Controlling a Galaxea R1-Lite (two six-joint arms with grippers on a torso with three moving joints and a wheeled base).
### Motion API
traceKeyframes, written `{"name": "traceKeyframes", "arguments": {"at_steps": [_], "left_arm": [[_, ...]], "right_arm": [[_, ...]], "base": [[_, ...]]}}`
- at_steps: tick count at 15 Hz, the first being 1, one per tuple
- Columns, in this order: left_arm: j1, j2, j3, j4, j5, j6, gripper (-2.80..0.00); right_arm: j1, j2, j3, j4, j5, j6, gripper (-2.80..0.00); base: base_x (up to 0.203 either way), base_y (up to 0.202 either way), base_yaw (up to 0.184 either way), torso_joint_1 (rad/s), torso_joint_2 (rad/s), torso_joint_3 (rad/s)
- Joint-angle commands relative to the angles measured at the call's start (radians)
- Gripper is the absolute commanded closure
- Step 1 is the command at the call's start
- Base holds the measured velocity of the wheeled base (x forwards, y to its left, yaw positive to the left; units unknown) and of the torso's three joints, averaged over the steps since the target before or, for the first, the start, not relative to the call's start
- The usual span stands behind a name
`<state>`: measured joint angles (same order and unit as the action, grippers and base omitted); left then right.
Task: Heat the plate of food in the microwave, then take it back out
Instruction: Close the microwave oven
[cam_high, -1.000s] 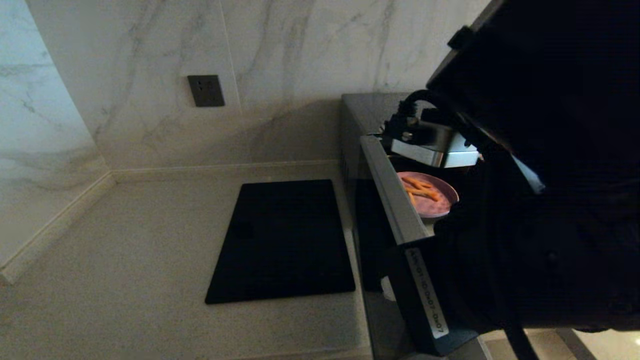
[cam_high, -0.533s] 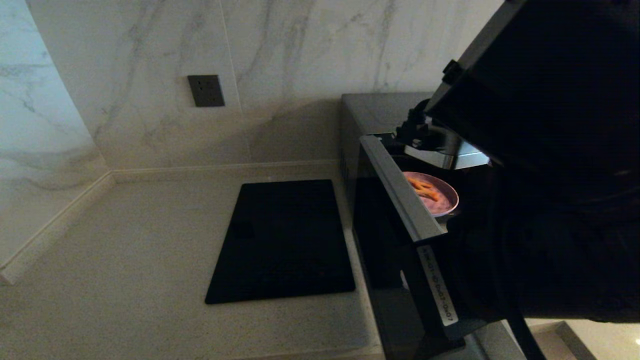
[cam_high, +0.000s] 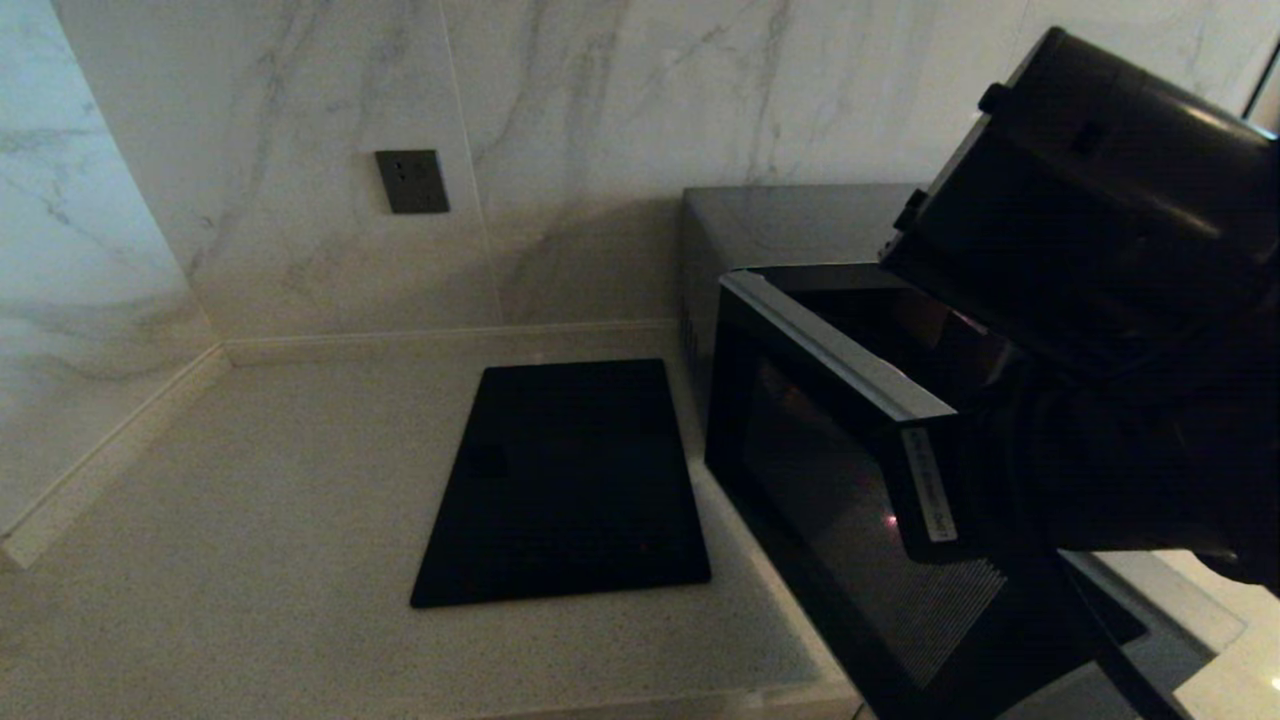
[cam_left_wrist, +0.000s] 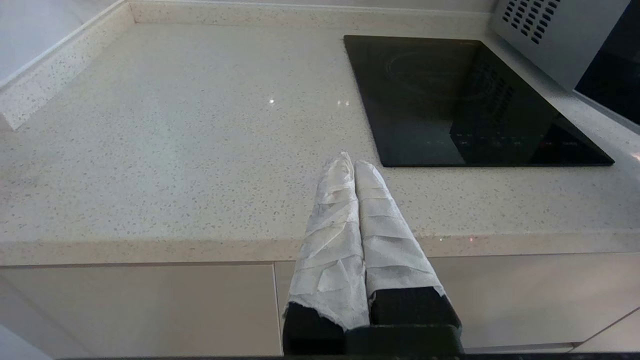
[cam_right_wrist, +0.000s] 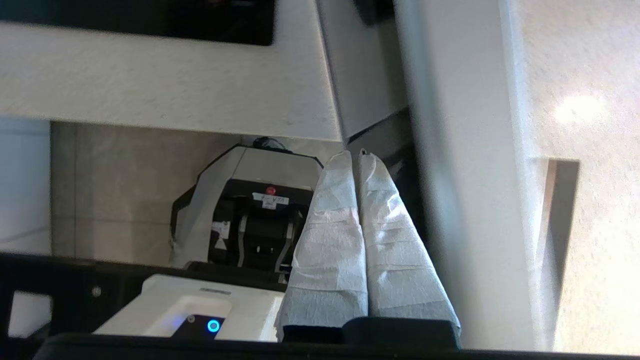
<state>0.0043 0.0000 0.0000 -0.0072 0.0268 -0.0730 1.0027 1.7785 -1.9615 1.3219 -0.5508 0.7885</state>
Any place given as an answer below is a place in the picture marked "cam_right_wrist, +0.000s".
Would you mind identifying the white robot panel blue light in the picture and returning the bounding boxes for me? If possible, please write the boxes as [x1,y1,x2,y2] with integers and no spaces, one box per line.
[92,273,287,344]

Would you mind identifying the right gripper right finger wrapped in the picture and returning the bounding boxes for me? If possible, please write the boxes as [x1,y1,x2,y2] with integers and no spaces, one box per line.
[357,149,462,324]

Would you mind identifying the right gripper left finger wrapped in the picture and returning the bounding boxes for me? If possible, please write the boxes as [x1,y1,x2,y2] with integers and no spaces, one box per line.
[275,150,369,344]

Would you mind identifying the white black robot base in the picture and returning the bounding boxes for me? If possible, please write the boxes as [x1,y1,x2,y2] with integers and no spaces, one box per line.
[169,136,326,274]

